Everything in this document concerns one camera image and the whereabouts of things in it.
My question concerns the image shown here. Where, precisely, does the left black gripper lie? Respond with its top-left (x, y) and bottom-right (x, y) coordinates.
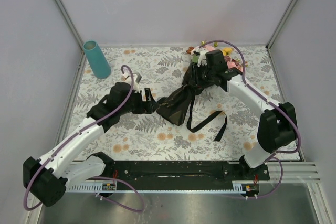
top-left (119, 88), bottom-right (159, 115)

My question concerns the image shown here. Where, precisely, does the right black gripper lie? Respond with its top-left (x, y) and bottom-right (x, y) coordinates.
top-left (188, 62), bottom-right (215, 88)

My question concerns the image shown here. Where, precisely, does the black wrapping paper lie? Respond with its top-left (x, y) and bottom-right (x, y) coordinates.
top-left (156, 61), bottom-right (245, 126)

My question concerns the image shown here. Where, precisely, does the black printed ribbon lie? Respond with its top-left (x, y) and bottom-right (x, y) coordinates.
top-left (186, 92), bottom-right (228, 142)

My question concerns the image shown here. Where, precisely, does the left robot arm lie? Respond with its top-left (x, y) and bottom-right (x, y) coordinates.
top-left (23, 81), bottom-right (158, 207)

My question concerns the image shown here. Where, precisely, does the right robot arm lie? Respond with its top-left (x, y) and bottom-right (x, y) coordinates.
top-left (191, 47), bottom-right (298, 180)

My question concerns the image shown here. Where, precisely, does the teal cylindrical vase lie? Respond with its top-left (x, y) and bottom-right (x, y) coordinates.
top-left (83, 40), bottom-right (111, 79)

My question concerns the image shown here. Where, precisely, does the flower bouquet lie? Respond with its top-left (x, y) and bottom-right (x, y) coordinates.
top-left (186, 40), bottom-right (249, 73)

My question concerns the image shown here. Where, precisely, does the floral tablecloth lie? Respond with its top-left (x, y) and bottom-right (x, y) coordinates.
top-left (64, 45), bottom-right (301, 162)

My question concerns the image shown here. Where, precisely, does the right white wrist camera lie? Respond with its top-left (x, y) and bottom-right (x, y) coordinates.
top-left (197, 48), bottom-right (208, 67)

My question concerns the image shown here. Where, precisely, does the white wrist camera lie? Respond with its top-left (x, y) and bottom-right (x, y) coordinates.
top-left (122, 73), bottom-right (142, 93)
top-left (197, 48), bottom-right (208, 67)

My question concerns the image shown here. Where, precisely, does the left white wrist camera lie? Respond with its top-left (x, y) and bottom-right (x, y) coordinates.
top-left (122, 73), bottom-right (142, 93)

